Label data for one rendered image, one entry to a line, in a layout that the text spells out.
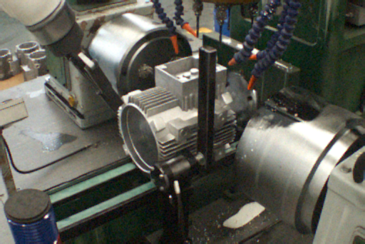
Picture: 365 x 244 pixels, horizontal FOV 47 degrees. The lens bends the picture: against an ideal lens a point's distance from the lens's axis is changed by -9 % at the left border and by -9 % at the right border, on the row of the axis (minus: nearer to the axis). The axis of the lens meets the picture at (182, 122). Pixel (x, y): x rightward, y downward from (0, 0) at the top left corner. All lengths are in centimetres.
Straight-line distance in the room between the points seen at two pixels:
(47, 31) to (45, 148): 64
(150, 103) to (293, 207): 36
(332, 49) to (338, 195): 47
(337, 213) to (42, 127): 105
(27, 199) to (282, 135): 46
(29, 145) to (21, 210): 90
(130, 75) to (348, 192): 69
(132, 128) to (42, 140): 45
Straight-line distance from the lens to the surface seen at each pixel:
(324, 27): 106
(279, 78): 102
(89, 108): 142
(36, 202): 53
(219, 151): 101
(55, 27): 81
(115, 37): 121
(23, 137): 146
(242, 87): 111
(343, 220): 71
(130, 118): 104
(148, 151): 106
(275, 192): 80
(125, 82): 117
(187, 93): 94
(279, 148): 79
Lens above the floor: 155
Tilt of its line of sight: 31 degrees down
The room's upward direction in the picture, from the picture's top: straight up
